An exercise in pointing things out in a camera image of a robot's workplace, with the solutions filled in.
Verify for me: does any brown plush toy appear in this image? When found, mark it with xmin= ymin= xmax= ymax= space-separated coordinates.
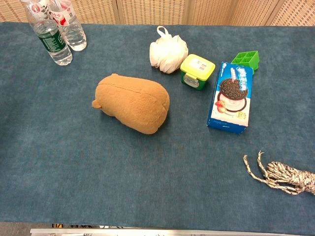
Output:
xmin=92 ymin=73 xmax=171 ymax=135

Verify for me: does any red label water bottle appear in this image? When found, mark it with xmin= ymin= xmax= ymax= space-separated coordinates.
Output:
xmin=48 ymin=0 xmax=88 ymax=52

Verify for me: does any green label water bottle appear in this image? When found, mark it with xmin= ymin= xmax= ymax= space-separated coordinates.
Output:
xmin=20 ymin=0 xmax=73 ymax=66

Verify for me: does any white mesh bath sponge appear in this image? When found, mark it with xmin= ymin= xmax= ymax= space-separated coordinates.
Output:
xmin=149 ymin=25 xmax=189 ymax=74

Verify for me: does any white brown braided rope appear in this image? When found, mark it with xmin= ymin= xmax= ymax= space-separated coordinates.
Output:
xmin=243 ymin=150 xmax=315 ymax=196

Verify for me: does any blue Oreo cookie box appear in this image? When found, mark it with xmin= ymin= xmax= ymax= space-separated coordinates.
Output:
xmin=206 ymin=61 xmax=254 ymax=135

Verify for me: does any blue felt table cloth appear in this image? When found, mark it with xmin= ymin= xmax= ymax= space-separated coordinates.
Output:
xmin=0 ymin=21 xmax=315 ymax=229

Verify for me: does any green plastic grid tray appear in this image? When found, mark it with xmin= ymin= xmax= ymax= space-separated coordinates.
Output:
xmin=230 ymin=50 xmax=261 ymax=72

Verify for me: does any yellow lid green container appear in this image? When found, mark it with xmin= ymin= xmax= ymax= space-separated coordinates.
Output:
xmin=180 ymin=54 xmax=216 ymax=91

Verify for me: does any silver metal rail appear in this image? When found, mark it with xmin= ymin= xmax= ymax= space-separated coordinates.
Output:
xmin=30 ymin=228 xmax=315 ymax=236

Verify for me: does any woven folding screen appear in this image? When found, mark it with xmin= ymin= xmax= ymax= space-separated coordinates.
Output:
xmin=0 ymin=0 xmax=315 ymax=27

